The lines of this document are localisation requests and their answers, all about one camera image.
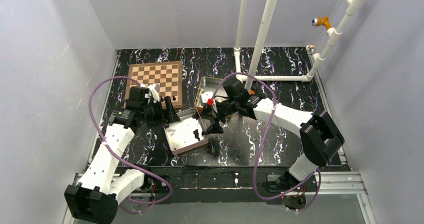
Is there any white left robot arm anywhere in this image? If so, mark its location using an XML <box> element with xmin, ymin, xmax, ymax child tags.
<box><xmin>64</xmin><ymin>83</ymin><xmax>173</xmax><ymax>224</ymax></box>

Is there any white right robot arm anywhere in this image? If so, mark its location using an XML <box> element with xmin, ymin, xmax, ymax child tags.
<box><xmin>200</xmin><ymin>77</ymin><xmax>345</xmax><ymax>189</ymax></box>

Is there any black chess bishop piece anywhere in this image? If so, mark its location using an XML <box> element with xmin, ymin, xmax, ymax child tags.
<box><xmin>193</xmin><ymin>129</ymin><xmax>200</xmax><ymax>142</ymax></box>

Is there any wooden chess board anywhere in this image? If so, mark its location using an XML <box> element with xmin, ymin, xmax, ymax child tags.
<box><xmin>127</xmin><ymin>61</ymin><xmax>183</xmax><ymax>109</ymax></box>

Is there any pink-rimmed silver tin tray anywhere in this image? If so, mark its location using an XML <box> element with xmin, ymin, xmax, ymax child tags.
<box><xmin>164</xmin><ymin>108</ymin><xmax>209</xmax><ymax>155</ymax></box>

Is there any gold-rimmed tin tray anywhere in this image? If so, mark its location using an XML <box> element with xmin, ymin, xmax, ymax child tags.
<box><xmin>194</xmin><ymin>76</ymin><xmax>229</xmax><ymax>119</ymax></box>

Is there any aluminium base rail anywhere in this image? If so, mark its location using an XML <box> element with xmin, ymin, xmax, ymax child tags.
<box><xmin>62</xmin><ymin>172</ymin><xmax>377</xmax><ymax>224</ymax></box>

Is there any white PVC pipe frame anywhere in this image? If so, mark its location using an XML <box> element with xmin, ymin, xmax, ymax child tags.
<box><xmin>233</xmin><ymin>0</ymin><xmax>374</xmax><ymax>91</ymax></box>

